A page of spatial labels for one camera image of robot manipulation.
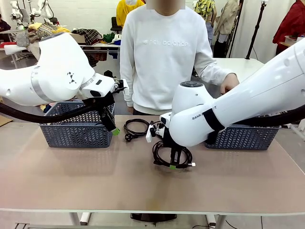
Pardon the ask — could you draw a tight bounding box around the black office chair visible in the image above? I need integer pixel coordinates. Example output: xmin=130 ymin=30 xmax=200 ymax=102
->
xmin=111 ymin=16 xmax=122 ymax=36

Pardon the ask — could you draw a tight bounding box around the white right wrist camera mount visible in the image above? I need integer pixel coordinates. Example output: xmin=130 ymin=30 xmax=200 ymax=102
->
xmin=145 ymin=120 xmax=165 ymax=144

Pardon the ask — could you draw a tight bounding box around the person in white sweatshirt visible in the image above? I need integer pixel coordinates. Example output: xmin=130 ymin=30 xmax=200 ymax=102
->
xmin=120 ymin=0 xmax=216 ymax=115

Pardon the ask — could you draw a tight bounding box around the red jacket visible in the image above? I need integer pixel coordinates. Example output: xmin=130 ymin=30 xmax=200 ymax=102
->
xmin=273 ymin=0 xmax=305 ymax=54

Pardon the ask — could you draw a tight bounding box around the yellow patterned shirt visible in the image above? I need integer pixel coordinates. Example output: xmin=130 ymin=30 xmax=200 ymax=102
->
xmin=194 ymin=0 xmax=217 ymax=24

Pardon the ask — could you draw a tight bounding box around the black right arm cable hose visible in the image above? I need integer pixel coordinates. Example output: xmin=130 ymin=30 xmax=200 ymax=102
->
xmin=204 ymin=107 xmax=305 ymax=144

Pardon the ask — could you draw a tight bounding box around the person's left forearm white sleeve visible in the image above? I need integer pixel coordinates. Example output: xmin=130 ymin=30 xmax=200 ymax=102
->
xmin=193 ymin=59 xmax=229 ymax=85

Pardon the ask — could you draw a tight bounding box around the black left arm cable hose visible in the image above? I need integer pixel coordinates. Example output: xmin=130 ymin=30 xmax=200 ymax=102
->
xmin=0 ymin=95 xmax=115 ymax=125

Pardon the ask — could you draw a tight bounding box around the cardboard box among clothes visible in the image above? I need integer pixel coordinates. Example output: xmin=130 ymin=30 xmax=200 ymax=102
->
xmin=71 ymin=33 xmax=86 ymax=44

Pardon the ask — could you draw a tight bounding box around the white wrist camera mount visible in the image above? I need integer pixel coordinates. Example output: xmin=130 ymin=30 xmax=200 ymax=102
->
xmin=113 ymin=79 xmax=131 ymax=98
xmin=145 ymin=120 xmax=165 ymax=144

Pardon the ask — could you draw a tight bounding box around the green garment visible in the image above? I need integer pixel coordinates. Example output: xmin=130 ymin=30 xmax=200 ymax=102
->
xmin=102 ymin=32 xmax=117 ymax=44

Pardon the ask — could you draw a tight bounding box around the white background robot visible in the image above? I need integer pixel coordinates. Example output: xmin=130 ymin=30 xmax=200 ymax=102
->
xmin=30 ymin=0 xmax=58 ymax=24
xmin=9 ymin=0 xmax=31 ymax=31

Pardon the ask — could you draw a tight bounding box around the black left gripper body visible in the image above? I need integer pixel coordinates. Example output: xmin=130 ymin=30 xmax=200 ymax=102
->
xmin=91 ymin=92 xmax=116 ymax=119

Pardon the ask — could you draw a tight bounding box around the yellow hoodie on mannequin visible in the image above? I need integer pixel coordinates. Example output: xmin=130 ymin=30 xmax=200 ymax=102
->
xmin=116 ymin=0 xmax=145 ymax=28

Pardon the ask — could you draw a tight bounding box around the white clothes table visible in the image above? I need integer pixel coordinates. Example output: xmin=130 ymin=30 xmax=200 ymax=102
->
xmin=78 ymin=42 xmax=121 ymax=70

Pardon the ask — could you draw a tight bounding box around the seated background person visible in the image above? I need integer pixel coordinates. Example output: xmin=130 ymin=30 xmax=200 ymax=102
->
xmin=0 ymin=13 xmax=12 ymax=43

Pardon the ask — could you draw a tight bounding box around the black power cable small plug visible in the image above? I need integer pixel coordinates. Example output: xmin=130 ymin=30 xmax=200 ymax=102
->
xmin=123 ymin=119 xmax=154 ymax=142

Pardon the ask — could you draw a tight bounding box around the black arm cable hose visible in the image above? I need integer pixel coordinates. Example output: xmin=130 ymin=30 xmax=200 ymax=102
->
xmin=0 ymin=95 xmax=115 ymax=125
xmin=204 ymin=107 xmax=305 ymax=144

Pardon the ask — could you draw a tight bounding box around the mixed clothes pile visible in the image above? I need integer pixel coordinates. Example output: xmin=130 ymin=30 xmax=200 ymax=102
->
xmin=15 ymin=22 xmax=58 ymax=60

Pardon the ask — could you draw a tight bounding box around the white table leg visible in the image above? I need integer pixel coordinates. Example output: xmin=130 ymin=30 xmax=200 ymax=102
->
xmin=206 ymin=213 xmax=226 ymax=229
xmin=69 ymin=211 xmax=92 ymax=226

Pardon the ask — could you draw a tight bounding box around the blue-grey plastic lattice basket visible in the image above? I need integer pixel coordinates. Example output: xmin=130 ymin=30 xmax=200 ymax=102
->
xmin=39 ymin=101 xmax=116 ymax=148
xmin=203 ymin=125 xmax=282 ymax=151

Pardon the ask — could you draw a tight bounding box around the black USB cable coil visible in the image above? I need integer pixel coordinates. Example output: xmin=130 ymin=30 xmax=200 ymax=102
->
xmin=152 ymin=140 xmax=196 ymax=171

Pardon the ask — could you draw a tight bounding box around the black tripod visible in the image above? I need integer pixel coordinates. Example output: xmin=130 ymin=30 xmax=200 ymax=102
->
xmin=245 ymin=0 xmax=267 ymax=60

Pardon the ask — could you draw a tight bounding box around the white padded ironing table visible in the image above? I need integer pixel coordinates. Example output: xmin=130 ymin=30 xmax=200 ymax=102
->
xmin=3 ymin=44 xmax=40 ymax=69

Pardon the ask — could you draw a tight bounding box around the white box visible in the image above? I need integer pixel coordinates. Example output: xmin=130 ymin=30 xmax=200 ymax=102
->
xmin=285 ymin=35 xmax=302 ymax=47

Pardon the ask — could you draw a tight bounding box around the beige hanging coat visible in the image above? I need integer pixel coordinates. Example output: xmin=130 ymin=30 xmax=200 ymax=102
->
xmin=213 ymin=0 xmax=240 ymax=45

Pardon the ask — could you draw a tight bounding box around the person's left hand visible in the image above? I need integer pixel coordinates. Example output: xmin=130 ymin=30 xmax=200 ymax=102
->
xmin=219 ymin=73 xmax=240 ymax=95

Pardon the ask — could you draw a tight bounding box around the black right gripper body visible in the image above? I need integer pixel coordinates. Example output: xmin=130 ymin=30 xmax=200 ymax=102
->
xmin=156 ymin=127 xmax=183 ymax=153

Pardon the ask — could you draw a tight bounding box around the yellow cloth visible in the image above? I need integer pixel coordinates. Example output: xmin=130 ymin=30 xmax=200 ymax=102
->
xmin=51 ymin=27 xmax=71 ymax=34

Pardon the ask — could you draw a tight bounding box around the black base under table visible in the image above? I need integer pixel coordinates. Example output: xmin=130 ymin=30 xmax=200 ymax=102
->
xmin=130 ymin=213 xmax=177 ymax=221

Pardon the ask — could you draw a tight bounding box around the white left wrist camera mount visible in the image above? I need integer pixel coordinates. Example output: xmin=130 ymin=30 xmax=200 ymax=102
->
xmin=113 ymin=79 xmax=131 ymax=98

